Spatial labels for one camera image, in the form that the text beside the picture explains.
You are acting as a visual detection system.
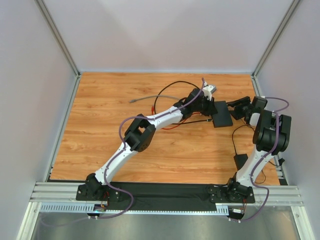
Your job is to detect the thin black power cable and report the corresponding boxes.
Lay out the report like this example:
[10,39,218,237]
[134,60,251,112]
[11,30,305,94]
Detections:
[231,123,266,185]

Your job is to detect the black network switch box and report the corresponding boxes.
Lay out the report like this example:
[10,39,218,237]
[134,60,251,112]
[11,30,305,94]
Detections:
[212,101,233,128]

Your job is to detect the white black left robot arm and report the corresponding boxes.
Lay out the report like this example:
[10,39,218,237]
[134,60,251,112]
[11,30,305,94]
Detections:
[76,85,217,201]

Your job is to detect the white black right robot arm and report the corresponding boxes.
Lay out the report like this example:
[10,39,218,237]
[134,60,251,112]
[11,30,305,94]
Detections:
[226,96,292,202]

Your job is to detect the black power adapter brick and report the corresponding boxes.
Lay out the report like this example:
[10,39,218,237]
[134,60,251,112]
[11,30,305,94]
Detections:
[233,154,248,170]

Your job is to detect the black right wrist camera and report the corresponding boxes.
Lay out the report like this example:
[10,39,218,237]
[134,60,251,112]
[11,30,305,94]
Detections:
[251,96,268,111]

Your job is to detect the right aluminium frame post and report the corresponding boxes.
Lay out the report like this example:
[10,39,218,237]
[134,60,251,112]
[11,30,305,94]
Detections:
[251,0,302,78]

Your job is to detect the aluminium frame post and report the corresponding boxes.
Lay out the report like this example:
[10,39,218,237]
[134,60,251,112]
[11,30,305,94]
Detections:
[34,0,81,77]
[251,0,302,78]

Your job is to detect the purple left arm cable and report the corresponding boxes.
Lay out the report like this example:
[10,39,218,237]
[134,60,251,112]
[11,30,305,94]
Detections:
[39,77,208,227]

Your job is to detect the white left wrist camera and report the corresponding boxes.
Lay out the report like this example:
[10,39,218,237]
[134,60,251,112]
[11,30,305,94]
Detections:
[202,84,217,101]

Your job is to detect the thick black ethernet cable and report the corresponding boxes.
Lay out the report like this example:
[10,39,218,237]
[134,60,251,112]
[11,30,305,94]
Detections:
[153,80,213,124]

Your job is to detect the red ethernet cable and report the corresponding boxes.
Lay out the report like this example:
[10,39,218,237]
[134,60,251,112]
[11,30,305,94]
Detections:
[151,104,201,130]

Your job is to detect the grey ethernet cable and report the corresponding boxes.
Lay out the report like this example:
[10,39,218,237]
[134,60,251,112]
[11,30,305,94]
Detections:
[129,95,176,104]

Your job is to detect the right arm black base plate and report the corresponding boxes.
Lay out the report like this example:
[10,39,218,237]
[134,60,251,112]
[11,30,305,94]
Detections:
[206,184,256,204]

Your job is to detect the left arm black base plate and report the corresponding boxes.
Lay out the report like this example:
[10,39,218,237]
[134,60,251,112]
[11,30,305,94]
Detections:
[75,184,127,202]

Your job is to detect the aluminium front frame rail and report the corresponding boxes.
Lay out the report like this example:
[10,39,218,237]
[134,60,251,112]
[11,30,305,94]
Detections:
[29,182,304,207]

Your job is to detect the slotted grey cable duct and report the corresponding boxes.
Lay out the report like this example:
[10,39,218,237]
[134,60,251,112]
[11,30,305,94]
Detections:
[39,202,229,216]

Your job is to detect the left aluminium frame post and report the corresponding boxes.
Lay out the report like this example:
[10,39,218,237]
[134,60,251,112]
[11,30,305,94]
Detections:
[34,0,81,77]

